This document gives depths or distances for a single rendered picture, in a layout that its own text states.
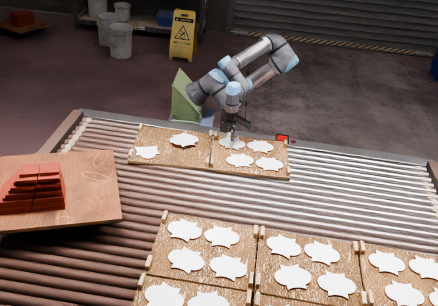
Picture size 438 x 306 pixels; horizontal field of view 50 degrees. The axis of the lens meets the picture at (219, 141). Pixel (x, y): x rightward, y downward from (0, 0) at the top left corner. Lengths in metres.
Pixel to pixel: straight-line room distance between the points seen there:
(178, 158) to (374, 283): 1.11
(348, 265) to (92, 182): 1.11
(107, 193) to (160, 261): 0.37
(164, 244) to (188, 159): 0.62
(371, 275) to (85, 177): 1.25
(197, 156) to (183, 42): 3.62
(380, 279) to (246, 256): 0.53
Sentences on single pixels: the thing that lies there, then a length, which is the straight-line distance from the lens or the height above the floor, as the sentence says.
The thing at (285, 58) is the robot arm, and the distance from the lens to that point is 2.73.
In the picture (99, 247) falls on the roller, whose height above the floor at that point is 0.92.
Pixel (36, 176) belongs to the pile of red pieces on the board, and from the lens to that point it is 1.90.
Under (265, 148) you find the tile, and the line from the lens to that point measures 2.58.
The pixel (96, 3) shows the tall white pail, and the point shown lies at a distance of 6.89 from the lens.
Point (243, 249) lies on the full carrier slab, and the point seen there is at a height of 0.94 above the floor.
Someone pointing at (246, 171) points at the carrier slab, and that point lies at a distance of 2.39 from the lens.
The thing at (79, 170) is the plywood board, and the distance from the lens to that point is 2.17.
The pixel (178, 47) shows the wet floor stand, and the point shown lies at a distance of 5.97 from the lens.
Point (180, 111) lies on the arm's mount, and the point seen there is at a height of 0.95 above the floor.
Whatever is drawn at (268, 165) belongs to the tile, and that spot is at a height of 0.94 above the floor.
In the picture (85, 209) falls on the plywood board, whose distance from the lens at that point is 1.96.
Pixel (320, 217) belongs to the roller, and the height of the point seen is 0.92.
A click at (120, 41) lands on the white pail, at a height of 0.22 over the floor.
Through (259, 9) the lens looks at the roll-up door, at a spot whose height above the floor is 0.42.
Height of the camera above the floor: 2.30
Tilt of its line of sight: 32 degrees down
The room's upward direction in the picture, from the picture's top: 6 degrees clockwise
